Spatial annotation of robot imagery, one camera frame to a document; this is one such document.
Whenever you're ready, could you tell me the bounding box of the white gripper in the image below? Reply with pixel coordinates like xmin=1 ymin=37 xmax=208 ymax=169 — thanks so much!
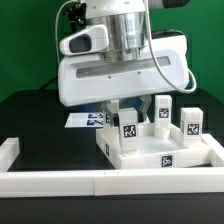
xmin=57 ymin=24 xmax=190 ymax=128

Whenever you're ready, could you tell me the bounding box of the white square tabletop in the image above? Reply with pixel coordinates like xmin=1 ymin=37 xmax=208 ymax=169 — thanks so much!
xmin=96 ymin=123 xmax=211 ymax=169

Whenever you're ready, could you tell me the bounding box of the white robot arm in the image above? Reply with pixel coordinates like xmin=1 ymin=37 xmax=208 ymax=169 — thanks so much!
xmin=58 ymin=0 xmax=190 ymax=106

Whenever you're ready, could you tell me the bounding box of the white marker tag sheet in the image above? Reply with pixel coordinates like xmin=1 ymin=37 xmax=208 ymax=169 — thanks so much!
xmin=65 ymin=112 xmax=103 ymax=128

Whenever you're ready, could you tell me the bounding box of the white U-shaped obstacle fence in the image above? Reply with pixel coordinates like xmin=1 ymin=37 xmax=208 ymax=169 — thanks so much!
xmin=0 ymin=134 xmax=224 ymax=198

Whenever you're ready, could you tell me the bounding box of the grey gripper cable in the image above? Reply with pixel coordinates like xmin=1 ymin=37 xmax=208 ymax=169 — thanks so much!
xmin=143 ymin=0 xmax=198 ymax=94

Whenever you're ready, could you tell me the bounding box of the white cable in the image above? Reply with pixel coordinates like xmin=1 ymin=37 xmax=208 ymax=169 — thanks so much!
xmin=54 ymin=0 xmax=79 ymax=64

